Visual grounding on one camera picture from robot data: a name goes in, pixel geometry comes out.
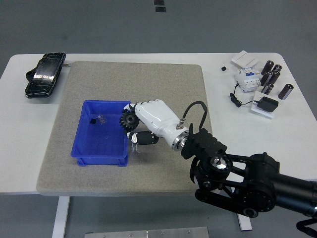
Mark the grey-brown felt mat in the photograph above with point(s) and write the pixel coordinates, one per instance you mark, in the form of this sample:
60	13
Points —
138	84

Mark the black metal gear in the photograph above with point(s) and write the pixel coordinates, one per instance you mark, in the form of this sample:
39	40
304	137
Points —
128	121

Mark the small black nut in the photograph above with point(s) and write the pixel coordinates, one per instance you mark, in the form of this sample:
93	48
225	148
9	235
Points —
92	121

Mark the white flat plate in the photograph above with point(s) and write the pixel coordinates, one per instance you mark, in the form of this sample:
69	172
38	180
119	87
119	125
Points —
258	112

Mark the white table leg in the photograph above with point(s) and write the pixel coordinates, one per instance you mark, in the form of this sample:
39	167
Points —
60	218
244	223

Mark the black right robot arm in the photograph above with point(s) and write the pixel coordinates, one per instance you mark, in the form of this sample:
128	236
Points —
247	178

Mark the clear plastic screw bag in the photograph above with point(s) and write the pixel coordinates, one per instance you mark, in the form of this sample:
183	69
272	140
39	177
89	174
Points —
102	119

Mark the black leather pouch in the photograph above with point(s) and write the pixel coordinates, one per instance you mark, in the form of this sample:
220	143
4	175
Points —
44	74

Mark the black floor socket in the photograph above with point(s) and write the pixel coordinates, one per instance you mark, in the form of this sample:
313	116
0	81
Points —
160	9
159	2

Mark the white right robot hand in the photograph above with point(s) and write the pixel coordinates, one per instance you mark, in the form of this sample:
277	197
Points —
156	116

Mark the black power adapter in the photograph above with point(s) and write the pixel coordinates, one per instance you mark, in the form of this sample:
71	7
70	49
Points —
267	104

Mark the blue plastic bin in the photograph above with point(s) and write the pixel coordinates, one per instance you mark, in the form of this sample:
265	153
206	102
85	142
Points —
104	141

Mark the small black cube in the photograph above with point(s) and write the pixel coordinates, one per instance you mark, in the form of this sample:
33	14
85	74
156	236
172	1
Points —
224	68

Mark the white wall switch panel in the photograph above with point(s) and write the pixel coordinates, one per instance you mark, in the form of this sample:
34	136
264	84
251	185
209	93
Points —
244	58

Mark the white circuit breaker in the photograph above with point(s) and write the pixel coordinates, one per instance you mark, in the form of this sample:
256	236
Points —
247	79

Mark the dark brown cylindrical capacitor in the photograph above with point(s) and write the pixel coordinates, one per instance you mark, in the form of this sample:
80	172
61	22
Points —
277	67
286	91
275	77
266	78
268	66
268	88

